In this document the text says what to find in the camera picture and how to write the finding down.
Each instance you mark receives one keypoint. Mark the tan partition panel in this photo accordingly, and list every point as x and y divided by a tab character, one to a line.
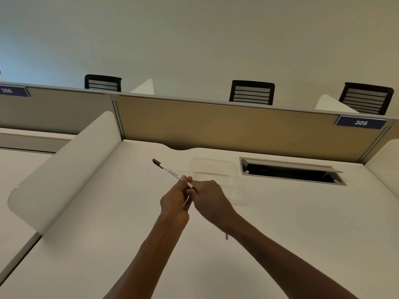
56	110
237	127

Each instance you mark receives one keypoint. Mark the person's left hand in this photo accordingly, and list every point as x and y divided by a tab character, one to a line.
173	202

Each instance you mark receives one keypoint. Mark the person's right hand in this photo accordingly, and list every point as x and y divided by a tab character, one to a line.
213	202

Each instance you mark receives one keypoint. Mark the black mesh office chair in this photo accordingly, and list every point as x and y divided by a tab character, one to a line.
252	92
366	98
103	83

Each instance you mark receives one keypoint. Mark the clear plastic container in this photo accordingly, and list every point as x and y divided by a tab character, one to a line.
215	168

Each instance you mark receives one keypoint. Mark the person's right forearm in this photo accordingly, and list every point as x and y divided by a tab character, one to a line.
280	264

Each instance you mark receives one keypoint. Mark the person's right fingers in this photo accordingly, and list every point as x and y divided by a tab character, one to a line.
197	185

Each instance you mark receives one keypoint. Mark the blue number label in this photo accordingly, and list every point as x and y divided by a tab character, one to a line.
12	90
361	122

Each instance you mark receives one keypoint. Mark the person's left fingers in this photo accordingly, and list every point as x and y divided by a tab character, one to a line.
184	180

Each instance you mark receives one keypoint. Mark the person's left forearm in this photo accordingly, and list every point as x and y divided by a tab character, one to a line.
152	258

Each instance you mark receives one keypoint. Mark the white curved side divider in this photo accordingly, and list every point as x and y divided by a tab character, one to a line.
144	88
385	168
333	105
65	171

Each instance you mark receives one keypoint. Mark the white pen with black cap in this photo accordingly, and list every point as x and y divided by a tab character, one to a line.
166	169

